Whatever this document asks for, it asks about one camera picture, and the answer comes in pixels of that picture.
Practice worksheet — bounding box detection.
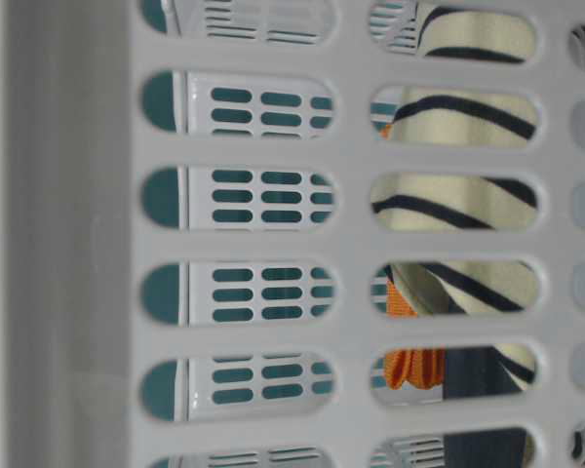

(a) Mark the white plastic shopping basket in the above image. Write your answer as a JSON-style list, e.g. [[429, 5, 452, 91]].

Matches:
[[0, 1, 585, 467]]

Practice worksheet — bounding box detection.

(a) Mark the orange woven cloth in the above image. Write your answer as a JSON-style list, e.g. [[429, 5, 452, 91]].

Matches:
[[378, 121, 446, 392]]

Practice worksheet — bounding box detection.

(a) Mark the cream black striped cloth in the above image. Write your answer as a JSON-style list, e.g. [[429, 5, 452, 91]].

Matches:
[[371, 0, 585, 468]]

